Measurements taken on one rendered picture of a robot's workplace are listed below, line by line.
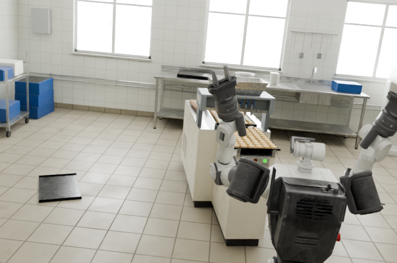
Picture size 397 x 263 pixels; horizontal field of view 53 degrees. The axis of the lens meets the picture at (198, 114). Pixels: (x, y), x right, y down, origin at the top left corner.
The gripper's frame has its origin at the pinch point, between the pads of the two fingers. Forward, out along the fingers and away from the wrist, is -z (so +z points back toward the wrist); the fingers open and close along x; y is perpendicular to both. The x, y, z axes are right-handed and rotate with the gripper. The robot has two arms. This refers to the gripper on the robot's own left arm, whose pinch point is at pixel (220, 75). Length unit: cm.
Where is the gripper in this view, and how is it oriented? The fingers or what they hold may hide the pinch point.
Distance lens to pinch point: 152.6
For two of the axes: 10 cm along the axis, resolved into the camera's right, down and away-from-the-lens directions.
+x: 8.7, -3.9, 3.0
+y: 4.5, 3.8, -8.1
